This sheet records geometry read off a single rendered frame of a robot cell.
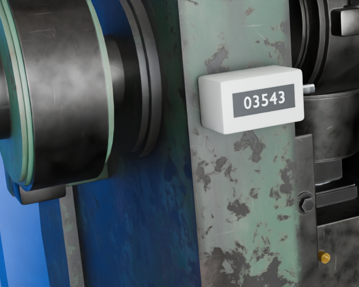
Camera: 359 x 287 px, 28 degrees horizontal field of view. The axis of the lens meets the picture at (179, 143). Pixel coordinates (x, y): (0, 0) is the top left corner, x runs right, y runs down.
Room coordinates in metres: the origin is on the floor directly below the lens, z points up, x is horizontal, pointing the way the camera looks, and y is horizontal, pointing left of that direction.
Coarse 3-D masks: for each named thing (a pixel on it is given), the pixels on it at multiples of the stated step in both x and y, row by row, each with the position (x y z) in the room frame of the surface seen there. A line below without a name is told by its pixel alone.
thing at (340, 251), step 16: (352, 176) 0.74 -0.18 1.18; (320, 192) 0.69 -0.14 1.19; (336, 192) 0.69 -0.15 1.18; (352, 192) 0.70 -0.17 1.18; (320, 208) 0.68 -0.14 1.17; (336, 208) 0.68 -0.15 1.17; (352, 208) 0.67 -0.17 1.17; (320, 224) 0.64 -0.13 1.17; (336, 224) 0.64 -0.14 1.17; (352, 224) 0.65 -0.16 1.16; (320, 240) 0.63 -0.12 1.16; (336, 240) 0.64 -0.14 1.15; (352, 240) 0.65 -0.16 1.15; (320, 256) 0.63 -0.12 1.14; (336, 256) 0.64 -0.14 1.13; (352, 256) 0.65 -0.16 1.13; (320, 272) 0.63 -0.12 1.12; (336, 272) 0.64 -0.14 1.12; (352, 272) 0.65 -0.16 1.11
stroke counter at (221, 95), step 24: (240, 72) 0.54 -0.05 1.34; (264, 72) 0.53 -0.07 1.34; (288, 72) 0.53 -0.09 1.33; (216, 96) 0.51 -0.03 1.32; (240, 96) 0.51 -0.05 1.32; (264, 96) 0.52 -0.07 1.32; (288, 96) 0.52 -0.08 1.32; (216, 120) 0.51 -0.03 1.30; (240, 120) 0.51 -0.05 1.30; (264, 120) 0.52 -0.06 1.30; (288, 120) 0.52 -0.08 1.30
